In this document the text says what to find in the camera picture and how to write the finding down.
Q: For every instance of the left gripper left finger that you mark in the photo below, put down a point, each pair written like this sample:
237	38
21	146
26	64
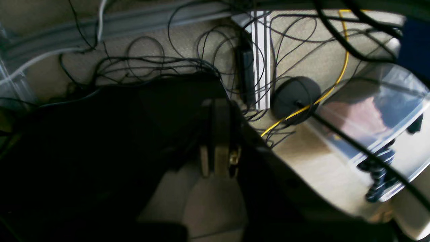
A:
161	219

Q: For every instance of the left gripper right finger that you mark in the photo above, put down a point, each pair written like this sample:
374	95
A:
281	207

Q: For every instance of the black t-shirt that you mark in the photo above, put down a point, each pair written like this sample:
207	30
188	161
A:
82	170

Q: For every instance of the black round stand base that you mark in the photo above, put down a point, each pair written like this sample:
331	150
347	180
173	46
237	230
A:
294	100

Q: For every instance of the clear plastic storage bin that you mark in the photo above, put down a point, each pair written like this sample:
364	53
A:
385	109

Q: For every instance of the aluminium frame base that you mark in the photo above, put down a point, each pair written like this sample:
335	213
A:
256	33

